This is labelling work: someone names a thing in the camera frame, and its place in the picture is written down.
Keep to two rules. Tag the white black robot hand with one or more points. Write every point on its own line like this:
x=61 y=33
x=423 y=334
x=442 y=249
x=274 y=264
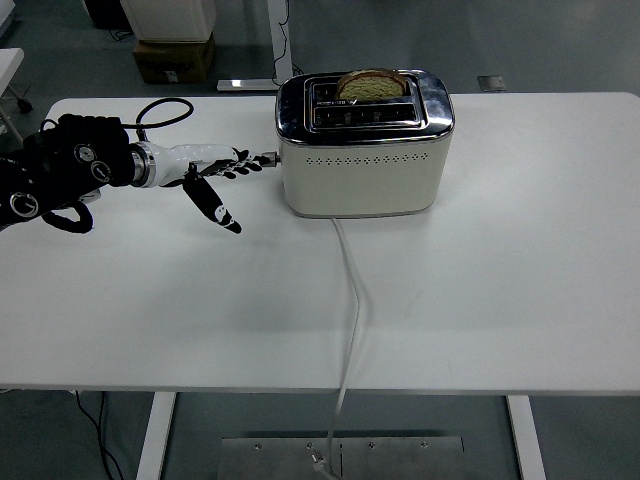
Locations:
x=175 y=160

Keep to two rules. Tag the cream chrome toaster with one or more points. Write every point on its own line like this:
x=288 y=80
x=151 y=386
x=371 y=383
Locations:
x=360 y=175

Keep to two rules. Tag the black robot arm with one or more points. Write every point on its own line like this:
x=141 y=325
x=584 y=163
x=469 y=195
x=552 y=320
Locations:
x=65 y=160

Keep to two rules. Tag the brown cardboard box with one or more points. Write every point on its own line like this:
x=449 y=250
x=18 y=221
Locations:
x=172 y=60

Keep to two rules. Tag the white cabinet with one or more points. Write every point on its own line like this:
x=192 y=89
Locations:
x=167 y=20

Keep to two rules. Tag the white desk stand with foot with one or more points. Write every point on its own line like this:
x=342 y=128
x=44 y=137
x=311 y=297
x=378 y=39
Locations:
x=279 y=40

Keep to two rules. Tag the black box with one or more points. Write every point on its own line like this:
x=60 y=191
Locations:
x=105 y=12

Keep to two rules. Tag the white side table with caster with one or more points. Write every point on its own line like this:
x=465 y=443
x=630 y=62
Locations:
x=10 y=60

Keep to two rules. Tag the brown bread slice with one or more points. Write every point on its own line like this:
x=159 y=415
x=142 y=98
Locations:
x=370 y=89

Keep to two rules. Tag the white table leg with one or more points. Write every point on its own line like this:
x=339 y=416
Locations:
x=155 y=435
x=526 y=440

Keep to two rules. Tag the grey metal plate with screws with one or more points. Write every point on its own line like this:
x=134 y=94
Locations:
x=280 y=460

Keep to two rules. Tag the grey floor socket plate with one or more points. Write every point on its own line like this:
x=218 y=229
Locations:
x=491 y=83

